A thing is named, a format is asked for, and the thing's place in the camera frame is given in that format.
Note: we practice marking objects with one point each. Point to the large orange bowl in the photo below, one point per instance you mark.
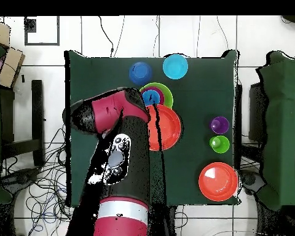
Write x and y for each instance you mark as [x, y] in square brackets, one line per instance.
[217, 182]
[169, 127]

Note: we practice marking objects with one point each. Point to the light blue cup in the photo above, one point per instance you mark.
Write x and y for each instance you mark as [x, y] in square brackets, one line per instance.
[151, 97]

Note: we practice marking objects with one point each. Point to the large green bowl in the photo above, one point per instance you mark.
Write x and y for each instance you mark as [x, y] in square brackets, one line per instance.
[168, 95]

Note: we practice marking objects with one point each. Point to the small dark blue bowl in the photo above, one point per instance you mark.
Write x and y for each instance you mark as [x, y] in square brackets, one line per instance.
[140, 73]

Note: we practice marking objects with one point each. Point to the small light blue bowl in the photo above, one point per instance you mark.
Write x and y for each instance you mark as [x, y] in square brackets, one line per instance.
[175, 66]

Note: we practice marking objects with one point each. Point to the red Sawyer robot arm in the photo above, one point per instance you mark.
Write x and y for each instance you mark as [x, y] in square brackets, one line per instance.
[127, 159]

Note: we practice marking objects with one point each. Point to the dark green table cloth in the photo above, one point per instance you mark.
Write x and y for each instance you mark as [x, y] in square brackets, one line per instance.
[199, 98]

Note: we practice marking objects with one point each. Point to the purple cup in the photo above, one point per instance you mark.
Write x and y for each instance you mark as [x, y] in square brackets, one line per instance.
[220, 125]

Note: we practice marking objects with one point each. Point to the green cup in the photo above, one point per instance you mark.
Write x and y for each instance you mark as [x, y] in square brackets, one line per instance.
[222, 145]

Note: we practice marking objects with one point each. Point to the black box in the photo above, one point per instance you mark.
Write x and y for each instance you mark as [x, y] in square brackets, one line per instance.
[257, 113]

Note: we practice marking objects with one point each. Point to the grey stand foot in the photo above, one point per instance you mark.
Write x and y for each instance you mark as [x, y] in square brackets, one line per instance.
[250, 180]
[19, 178]

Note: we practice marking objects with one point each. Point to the black chair frame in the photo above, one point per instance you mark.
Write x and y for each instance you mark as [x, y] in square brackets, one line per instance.
[37, 110]

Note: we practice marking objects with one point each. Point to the black square floor frame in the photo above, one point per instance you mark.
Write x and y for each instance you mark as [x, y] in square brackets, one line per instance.
[30, 24]

